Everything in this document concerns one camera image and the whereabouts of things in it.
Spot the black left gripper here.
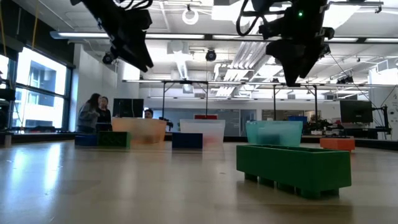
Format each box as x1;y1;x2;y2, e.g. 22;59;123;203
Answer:
93;17;154;73

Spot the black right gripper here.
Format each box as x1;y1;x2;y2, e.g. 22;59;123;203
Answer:
266;15;335;87

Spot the green toy brick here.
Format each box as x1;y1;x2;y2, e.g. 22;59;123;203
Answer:
97;131;132;149
236;144;352;200

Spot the blue toy brick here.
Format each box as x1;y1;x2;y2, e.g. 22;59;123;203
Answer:
74;134;99;147
172;133;203;150

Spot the green potted plant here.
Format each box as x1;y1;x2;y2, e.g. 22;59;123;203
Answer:
306;115;333;135

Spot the teal translucent plastic bin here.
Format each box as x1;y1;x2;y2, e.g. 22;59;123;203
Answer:
245;120;304;147

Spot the orange translucent plastic bin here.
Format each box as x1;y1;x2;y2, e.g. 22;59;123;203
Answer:
111;117;168;146

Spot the black computer monitor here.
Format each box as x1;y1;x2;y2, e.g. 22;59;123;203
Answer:
340;99;374;124

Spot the black overhead light bar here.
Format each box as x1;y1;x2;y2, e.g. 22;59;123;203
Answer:
49;30;398;44

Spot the cluttered black desk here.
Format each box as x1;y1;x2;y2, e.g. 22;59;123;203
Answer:
329;123;392;140

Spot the clear translucent plastic bin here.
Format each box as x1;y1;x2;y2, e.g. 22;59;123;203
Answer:
179;119;226;147

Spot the black equipment on stand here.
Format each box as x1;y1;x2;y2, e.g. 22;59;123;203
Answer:
0;71;16;131

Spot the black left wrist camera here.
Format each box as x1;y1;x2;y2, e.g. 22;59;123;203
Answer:
124;9;153;34

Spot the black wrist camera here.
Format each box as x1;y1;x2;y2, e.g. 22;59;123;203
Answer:
258;21;284;40
124;9;153;34

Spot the black metal rig frame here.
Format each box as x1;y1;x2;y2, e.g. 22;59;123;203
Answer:
161;80;209;121
272;82;318;122

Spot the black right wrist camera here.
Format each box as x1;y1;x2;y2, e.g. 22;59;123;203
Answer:
258;21;284;40

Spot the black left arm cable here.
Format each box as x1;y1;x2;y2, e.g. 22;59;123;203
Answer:
113;0;154;10

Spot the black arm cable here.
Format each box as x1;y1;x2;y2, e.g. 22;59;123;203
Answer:
113;0;154;10
235;0;280;37

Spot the silver ceiling air duct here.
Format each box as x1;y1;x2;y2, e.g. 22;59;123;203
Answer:
323;0;361;38

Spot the white hanging ring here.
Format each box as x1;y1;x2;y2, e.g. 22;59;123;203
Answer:
182;7;200;26

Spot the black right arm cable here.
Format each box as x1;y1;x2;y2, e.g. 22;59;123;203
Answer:
235;0;280;37

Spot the large window with frame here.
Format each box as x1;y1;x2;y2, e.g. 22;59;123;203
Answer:
0;46;75;131

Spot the yellow hanging strap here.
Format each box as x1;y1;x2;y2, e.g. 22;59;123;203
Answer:
0;0;7;49
30;0;40;50

